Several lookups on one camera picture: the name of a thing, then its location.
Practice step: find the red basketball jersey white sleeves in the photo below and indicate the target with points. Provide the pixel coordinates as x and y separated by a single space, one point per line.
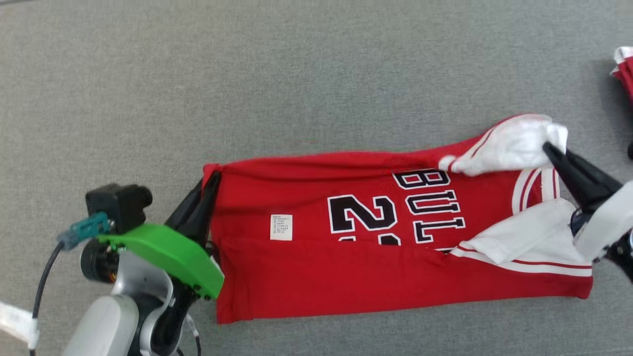
356 277

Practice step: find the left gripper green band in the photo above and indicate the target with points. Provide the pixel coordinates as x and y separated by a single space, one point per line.
168 257

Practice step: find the red shorts with white stripe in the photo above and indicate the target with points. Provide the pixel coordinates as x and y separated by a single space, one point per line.
625 69

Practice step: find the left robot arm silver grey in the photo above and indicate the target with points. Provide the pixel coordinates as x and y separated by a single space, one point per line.
104 321

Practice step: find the black round left gripper motor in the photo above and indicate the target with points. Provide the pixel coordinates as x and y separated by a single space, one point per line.
99 262

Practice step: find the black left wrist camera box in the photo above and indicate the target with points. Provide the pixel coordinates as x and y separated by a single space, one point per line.
116 205

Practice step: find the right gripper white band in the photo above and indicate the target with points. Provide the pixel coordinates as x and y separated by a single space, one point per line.
606 217

